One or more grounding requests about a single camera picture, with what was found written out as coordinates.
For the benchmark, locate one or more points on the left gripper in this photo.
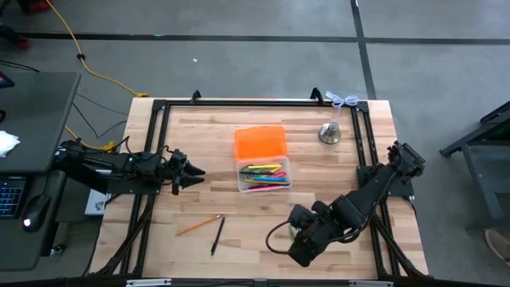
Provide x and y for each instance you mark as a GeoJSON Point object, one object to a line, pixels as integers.
{"type": "Point", "coordinates": [175, 167]}

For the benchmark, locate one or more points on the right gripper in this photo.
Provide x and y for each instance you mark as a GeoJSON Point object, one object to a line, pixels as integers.
{"type": "Point", "coordinates": [311, 239]}

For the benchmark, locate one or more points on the orange pencil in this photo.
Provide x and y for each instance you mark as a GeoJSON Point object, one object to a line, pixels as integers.
{"type": "Point", "coordinates": [198, 225]}

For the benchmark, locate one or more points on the pink pencil with blue tip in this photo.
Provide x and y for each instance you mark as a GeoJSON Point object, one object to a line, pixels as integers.
{"type": "Point", "coordinates": [275, 189]}

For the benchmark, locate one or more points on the yellow highlighter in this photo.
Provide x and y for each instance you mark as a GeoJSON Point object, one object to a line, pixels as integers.
{"type": "Point", "coordinates": [277, 170]}
{"type": "Point", "coordinates": [263, 166]}

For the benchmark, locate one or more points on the blue pen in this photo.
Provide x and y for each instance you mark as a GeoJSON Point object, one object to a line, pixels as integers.
{"type": "Point", "coordinates": [271, 179]}

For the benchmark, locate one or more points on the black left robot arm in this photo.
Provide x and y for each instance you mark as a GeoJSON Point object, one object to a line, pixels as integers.
{"type": "Point", "coordinates": [99, 165]}

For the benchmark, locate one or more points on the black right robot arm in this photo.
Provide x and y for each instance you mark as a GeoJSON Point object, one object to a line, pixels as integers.
{"type": "Point", "coordinates": [378, 183]}

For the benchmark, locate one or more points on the clear box with orange lid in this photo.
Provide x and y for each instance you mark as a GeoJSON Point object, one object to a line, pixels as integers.
{"type": "Point", "coordinates": [261, 141]}

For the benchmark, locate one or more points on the white box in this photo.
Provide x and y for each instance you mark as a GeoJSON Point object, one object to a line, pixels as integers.
{"type": "Point", "coordinates": [95, 203]}

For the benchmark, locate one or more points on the desk caster wheel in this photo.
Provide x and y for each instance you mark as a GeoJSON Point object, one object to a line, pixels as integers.
{"type": "Point", "coordinates": [57, 250]}

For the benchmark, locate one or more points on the black computer mouse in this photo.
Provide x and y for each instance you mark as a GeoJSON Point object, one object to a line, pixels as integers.
{"type": "Point", "coordinates": [36, 213]}

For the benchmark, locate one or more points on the grey desk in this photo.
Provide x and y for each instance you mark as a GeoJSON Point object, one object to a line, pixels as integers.
{"type": "Point", "coordinates": [36, 111]}

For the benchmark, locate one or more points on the dark metal cart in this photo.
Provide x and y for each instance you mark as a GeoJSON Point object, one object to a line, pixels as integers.
{"type": "Point", "coordinates": [483, 185]}

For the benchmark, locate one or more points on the backlit keyboard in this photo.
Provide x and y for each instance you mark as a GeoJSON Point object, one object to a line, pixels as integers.
{"type": "Point", "coordinates": [10, 197]}

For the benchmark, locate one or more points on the person's light shoe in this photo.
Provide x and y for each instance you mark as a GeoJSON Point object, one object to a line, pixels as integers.
{"type": "Point", "coordinates": [498, 245]}

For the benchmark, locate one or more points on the white tissue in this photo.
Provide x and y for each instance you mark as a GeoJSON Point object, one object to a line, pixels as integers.
{"type": "Point", "coordinates": [8, 143]}

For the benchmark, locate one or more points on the silver bracket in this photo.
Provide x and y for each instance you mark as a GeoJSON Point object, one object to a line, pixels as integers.
{"type": "Point", "coordinates": [147, 283]}
{"type": "Point", "coordinates": [370, 284]}

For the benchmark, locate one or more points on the black aluminium rig frame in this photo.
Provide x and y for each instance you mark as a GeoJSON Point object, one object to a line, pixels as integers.
{"type": "Point", "coordinates": [259, 103]}

